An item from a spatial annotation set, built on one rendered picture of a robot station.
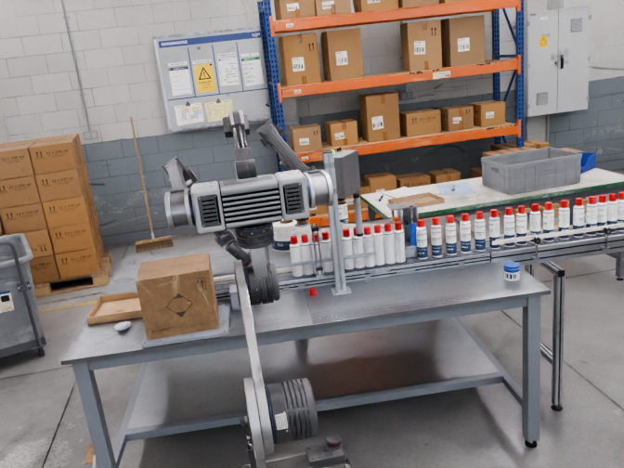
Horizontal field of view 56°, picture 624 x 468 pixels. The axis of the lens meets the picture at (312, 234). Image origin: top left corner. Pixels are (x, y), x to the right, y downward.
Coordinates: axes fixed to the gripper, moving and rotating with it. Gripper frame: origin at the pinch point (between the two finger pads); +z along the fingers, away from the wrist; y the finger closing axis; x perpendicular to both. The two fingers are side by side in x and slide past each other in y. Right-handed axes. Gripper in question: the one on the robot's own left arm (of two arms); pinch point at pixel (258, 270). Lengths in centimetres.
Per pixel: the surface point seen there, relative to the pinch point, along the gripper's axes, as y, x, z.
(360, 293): -23, -29, 37
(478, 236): -4, -87, 68
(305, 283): -6.3, -11.9, 19.9
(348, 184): -16, -61, -3
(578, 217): -5, -129, 99
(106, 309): 3, 65, -41
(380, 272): -7, -41, 43
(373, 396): -14, 8, 87
